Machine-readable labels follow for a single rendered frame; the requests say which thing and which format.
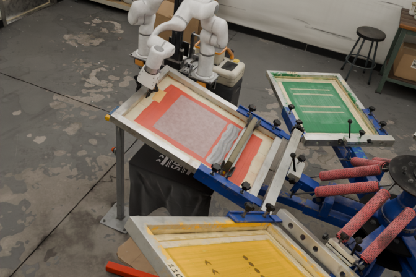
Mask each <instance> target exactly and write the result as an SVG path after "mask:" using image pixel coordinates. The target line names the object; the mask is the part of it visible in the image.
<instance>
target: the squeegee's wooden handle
mask: <svg viewBox="0 0 416 277"><path fill-rule="evenodd" d="M257 121H258V119H257V118H255V117H253V118H252V120H251V122H250V123H249V124H248V126H247V128H246V130H245V131H244V133H243V135H242V136H241V138H240V140H239V141H238V143H237V145H236V147H235V148H234V150H233V151H232V154H231V155H230V157H229V159H228V160H227V162H226V163H225V166H224V167H223V169H222V170H224V171H225V172H226V173H227V172H228V171H229V169H230V168H231V166H232V165H233V163H234V162H235V160H236V158H237V156H238V154H239V153H240V151H241V149H242V148H243V145H244V144H245V142H246V140H247V138H248V137H249V135H250V133H251V131H252V130H253V128H254V126H255V124H256V123H257Z"/></svg>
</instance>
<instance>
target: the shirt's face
mask: <svg viewBox="0 0 416 277"><path fill-rule="evenodd" d="M160 154H161V153H160V152H159V151H157V150H155V149H154V148H152V147H150V146H149V145H147V144H145V145H144V146H143V147H142V148H141V149H140V150H139V151H138V152H137V153H136V154H135V156H134V157H133V158H132V159H131V160H130V163H132V164H135V165H137V166H140V167H142V168H145V169H148V170H150V171H153V172H155V173H158V174H161V175H163V176H166V177H169V178H170V179H174V180H176V181H178V182H181V183H184V184H186V185H189V186H191V187H194V188H197V189H199V190H202V191H204V192H207V193H209V194H211V195H212V194H213V193H214V190H213V189H211V188H210V187H208V186H206V185H205V184H203V183H201V182H200V181H198V180H197V179H195V178H193V176H194V173H191V175H187V174H185V173H181V172H179V171H177V170H174V169H171V168H168V167H166V166H164V165H161V164H158V163H156V162H154V161H155V160H156V159H157V158H158V157H159V156H160Z"/></svg>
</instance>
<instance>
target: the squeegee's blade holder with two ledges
mask: <svg viewBox="0 0 416 277"><path fill-rule="evenodd" d="M245 130H246V126H244V128H243V130H242V131H241V133H240V135H239V137H238V138H237V140H236V142H235V143H234V145H233V146H232V149H231V150H230V152H229V153H228V155H227V157H226V158H225V163H226V162H227V160H228V159H229V157H230V155H231V154H232V151H233V150H234V148H235V147H236V145H237V143H238V141H239V140H240V138H241V136H242V135H243V133H244V131H245ZM252 133H253V131H251V133H250V135H249V137H248V138H247V140H246V142H245V144H244V145H243V148H242V149H241V151H240V153H239V154H238V156H237V158H236V160H235V162H234V163H233V165H232V166H231V168H232V167H234V166H235V164H236V162H237V161H238V159H239V157H240V155H241V153H242V151H243V150H244V148H245V146H246V144H247V143H248V140H249V139H250V137H251V135H252ZM231 168H230V170H231Z"/></svg>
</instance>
